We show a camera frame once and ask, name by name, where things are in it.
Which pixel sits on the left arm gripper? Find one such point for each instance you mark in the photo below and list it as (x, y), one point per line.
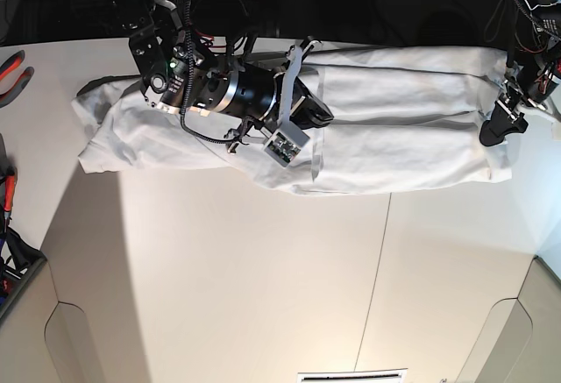
(534, 82)

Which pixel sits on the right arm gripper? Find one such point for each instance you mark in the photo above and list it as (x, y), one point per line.
(252, 96)

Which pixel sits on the white t-shirt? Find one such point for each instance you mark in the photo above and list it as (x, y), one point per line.
(404, 120)

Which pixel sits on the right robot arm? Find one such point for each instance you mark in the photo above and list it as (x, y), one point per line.
(179, 71)

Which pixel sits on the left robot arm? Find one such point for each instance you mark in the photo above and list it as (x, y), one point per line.
(535, 26)

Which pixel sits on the white vent grille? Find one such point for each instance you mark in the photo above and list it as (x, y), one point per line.
(383, 376)

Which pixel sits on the grey bin with tools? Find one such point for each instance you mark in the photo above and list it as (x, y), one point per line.
(18, 270)

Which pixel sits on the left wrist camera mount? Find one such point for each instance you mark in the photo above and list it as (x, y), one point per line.
(546, 110)

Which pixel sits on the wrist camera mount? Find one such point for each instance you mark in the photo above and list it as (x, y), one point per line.
(546, 110)
(283, 140)

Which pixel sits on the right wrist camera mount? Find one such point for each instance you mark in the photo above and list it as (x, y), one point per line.
(283, 140)

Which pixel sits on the orange handled tool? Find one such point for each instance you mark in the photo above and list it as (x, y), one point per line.
(9, 181)

